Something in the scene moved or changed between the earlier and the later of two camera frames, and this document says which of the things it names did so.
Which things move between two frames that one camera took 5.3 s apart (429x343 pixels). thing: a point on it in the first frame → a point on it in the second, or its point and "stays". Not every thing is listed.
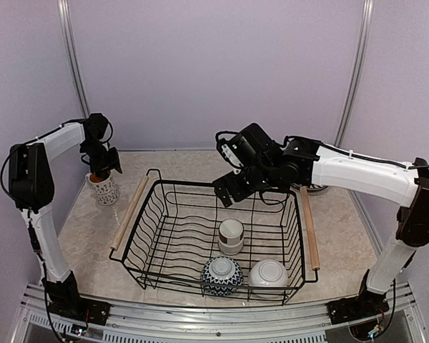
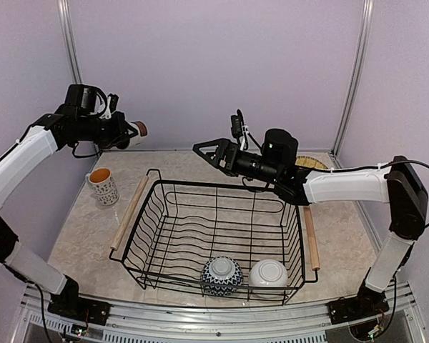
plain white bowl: (268, 273) stays
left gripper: (114, 163) → (119, 127)
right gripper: (237, 193) → (224, 148)
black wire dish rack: (186, 236) stays
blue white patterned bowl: (222, 269) stays
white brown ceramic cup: (231, 235) → (142, 132)
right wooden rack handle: (310, 229) stays
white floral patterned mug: (104, 185) stays
